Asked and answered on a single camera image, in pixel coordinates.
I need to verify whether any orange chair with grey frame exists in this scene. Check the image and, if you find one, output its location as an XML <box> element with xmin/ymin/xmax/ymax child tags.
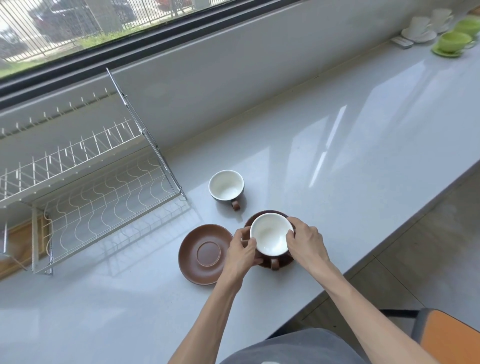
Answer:
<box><xmin>378</xmin><ymin>307</ymin><xmax>480</xmax><ymax>364</ymax></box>

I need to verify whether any person's grey shirt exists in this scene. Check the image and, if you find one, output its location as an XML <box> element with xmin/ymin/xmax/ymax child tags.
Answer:
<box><xmin>220</xmin><ymin>328</ymin><xmax>361</xmax><ymax>364</ymax></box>

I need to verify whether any white wire dish rack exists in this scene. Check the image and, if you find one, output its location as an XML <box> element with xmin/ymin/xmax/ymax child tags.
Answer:
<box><xmin>0</xmin><ymin>67</ymin><xmax>188</xmax><ymax>277</ymax></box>

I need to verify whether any person's left hand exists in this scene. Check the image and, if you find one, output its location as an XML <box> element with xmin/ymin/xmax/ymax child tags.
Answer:
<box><xmin>224</xmin><ymin>227</ymin><xmax>264</xmax><ymax>280</ymax></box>

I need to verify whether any brown saucer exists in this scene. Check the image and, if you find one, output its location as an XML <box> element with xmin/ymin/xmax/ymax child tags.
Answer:
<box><xmin>178</xmin><ymin>224</ymin><xmax>235</xmax><ymax>286</ymax></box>
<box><xmin>244</xmin><ymin>210</ymin><xmax>297</xmax><ymax>269</ymax></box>

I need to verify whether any person's right forearm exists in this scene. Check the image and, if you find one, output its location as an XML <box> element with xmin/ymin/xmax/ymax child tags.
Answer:
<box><xmin>310</xmin><ymin>262</ymin><xmax>442</xmax><ymax>364</ymax></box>

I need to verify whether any green cup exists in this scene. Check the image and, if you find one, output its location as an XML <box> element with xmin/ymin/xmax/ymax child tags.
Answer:
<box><xmin>454</xmin><ymin>17</ymin><xmax>480</xmax><ymax>38</ymax></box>
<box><xmin>437</xmin><ymin>31</ymin><xmax>476</xmax><ymax>53</ymax></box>

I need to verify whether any dark car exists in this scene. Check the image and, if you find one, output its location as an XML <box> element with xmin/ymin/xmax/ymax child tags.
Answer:
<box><xmin>29</xmin><ymin>0</ymin><xmax>136</xmax><ymax>43</ymax></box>

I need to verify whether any person's right hand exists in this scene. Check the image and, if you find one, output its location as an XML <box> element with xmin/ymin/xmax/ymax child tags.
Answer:
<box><xmin>285</xmin><ymin>217</ymin><xmax>333</xmax><ymax>277</ymax></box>

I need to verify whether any white metal fence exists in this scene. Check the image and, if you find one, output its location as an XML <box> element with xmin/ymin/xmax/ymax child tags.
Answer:
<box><xmin>0</xmin><ymin>0</ymin><xmax>229</xmax><ymax>65</ymax></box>

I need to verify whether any brown cup with white inside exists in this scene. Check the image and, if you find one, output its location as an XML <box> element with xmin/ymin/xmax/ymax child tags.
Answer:
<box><xmin>208</xmin><ymin>170</ymin><xmax>245</xmax><ymax>212</ymax></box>
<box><xmin>250</xmin><ymin>212</ymin><xmax>296</xmax><ymax>271</ymax></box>

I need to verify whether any wooden tray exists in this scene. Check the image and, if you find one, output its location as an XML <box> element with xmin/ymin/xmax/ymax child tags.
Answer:
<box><xmin>0</xmin><ymin>217</ymin><xmax>51</xmax><ymax>280</ymax></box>

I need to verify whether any black window frame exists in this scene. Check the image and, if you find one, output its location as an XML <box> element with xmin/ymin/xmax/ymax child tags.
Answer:
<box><xmin>0</xmin><ymin>0</ymin><xmax>302</xmax><ymax>100</ymax></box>

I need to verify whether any person's left forearm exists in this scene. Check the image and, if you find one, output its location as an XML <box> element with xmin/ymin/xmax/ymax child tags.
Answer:
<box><xmin>170</xmin><ymin>271</ymin><xmax>252</xmax><ymax>364</ymax></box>

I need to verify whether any green saucer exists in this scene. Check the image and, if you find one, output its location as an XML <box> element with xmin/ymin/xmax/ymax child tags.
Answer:
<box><xmin>431</xmin><ymin>44</ymin><xmax>466</xmax><ymax>58</ymax></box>

